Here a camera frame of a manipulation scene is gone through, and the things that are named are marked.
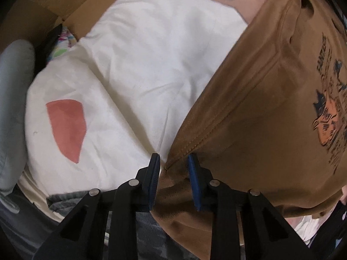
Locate brown cardboard sheet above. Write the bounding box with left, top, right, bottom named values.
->
left=1, top=0, right=116, bottom=49

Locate grey camouflage jacket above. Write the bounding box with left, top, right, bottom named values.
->
left=1, top=187, right=196, bottom=259

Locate cream bear print bedsheet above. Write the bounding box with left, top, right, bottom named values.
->
left=17, top=0, right=326, bottom=243

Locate grey neck pillow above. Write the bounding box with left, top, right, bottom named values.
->
left=1, top=39, right=35, bottom=214

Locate brown graphic t-shirt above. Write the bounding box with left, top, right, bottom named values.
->
left=152, top=0, right=346, bottom=259

